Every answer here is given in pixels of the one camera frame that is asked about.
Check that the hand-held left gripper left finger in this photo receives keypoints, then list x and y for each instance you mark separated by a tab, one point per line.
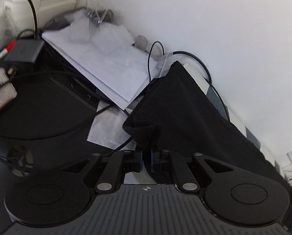
139	160

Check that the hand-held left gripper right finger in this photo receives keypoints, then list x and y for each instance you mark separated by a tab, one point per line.
152	160

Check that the black garment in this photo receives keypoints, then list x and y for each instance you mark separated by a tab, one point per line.
185	107

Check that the white paper sheet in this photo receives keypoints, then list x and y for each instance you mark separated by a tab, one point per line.
104	127

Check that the stack of white papers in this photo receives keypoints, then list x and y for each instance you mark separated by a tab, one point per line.
106	66

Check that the clear plastic organiser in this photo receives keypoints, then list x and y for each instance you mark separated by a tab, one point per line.
99	12

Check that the grey striped block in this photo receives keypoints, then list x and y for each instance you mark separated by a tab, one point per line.
1	90

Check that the grey adapter box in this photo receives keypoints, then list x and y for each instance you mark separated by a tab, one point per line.
24	50

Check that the red marker pen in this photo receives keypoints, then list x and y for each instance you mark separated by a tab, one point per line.
7	49

